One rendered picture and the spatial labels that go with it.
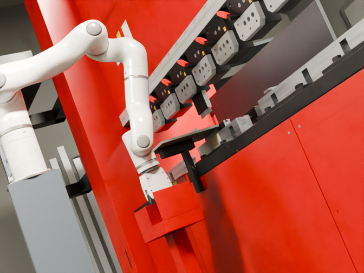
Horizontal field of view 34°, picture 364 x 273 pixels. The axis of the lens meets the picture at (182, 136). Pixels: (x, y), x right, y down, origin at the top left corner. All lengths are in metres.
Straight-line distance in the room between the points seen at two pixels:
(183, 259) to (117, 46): 0.83
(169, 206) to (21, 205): 0.50
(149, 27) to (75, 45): 0.58
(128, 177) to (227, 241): 1.02
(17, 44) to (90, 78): 2.85
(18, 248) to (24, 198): 3.57
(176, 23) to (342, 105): 1.06
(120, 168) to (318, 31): 1.29
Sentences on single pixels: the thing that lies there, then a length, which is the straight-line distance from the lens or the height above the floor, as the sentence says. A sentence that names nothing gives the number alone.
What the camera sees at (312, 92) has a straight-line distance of 1.70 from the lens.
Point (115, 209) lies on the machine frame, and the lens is 3.18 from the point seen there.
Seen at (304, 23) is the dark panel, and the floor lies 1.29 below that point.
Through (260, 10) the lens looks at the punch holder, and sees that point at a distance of 2.01.
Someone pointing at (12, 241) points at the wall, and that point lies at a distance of 5.66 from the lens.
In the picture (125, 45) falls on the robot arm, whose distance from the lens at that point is 2.27.
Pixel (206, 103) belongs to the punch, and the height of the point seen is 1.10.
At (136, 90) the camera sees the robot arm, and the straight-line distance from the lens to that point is 2.20.
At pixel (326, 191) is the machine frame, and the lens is 1.77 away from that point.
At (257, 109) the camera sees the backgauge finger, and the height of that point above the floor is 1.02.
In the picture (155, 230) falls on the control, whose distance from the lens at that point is 2.17.
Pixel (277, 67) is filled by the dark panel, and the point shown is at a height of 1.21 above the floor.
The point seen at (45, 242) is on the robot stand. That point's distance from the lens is 2.07.
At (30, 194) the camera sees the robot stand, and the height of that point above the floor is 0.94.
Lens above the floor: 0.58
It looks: 10 degrees up
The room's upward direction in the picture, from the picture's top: 22 degrees counter-clockwise
